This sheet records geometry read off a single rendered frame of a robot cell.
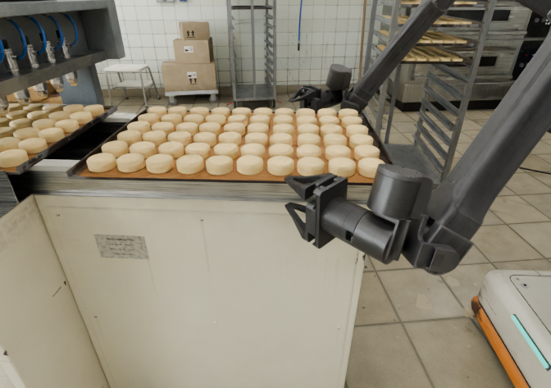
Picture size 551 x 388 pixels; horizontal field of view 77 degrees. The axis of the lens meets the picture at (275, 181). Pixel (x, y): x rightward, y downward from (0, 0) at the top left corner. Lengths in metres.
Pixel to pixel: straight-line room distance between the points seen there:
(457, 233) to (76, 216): 0.71
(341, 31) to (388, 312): 3.79
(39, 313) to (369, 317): 1.18
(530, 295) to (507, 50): 3.39
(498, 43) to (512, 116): 4.01
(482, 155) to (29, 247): 0.82
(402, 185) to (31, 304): 0.76
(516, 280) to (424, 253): 1.09
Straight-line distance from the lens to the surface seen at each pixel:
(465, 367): 1.58
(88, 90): 1.27
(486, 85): 4.59
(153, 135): 0.80
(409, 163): 2.57
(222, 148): 0.70
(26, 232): 0.86
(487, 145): 0.51
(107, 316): 1.02
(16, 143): 0.91
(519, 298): 1.50
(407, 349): 1.55
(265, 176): 0.63
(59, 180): 0.82
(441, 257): 0.49
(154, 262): 0.83
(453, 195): 0.50
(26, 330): 0.91
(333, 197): 0.51
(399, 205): 0.45
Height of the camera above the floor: 1.20
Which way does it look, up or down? 29 degrees down
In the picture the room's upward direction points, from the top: straight up
